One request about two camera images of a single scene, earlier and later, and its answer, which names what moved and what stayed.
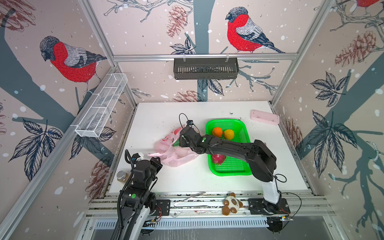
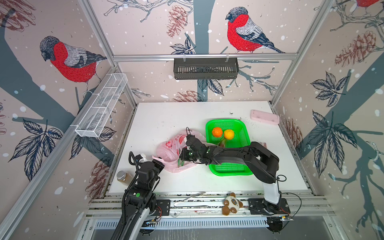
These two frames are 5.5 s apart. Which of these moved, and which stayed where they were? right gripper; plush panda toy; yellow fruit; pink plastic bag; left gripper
Moved: pink plastic bag; right gripper
Stayed: left gripper; plush panda toy; yellow fruit
